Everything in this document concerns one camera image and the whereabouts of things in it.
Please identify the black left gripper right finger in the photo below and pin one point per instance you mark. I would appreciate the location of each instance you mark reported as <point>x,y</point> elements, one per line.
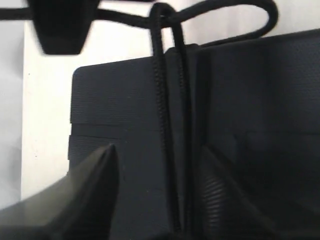
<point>233,207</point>

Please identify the black plastic carrying case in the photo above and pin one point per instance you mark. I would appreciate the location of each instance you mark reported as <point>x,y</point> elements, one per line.
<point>257,102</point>

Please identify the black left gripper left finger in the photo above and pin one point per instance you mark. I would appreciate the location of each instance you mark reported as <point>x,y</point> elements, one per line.
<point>80,206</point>

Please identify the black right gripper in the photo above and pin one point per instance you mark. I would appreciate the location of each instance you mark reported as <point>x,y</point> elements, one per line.
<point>62,26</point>

